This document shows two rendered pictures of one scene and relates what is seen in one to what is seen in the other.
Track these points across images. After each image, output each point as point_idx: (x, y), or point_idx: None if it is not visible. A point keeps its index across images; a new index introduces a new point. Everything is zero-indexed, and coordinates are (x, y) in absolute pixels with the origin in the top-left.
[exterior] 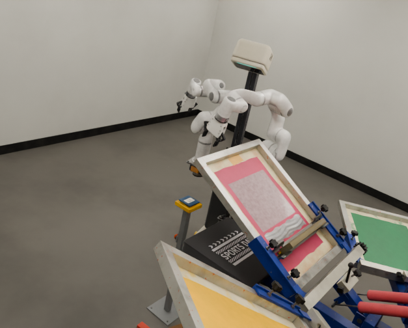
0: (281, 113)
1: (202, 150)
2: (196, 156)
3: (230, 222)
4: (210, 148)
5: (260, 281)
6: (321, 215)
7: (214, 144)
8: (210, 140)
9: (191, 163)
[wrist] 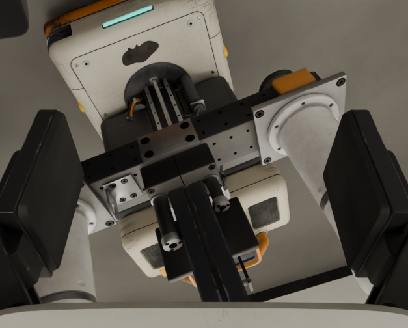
0: None
1: (327, 156)
2: (327, 120)
3: None
4: (309, 189)
5: None
6: None
7: (23, 146)
8: (332, 214)
9: (323, 86)
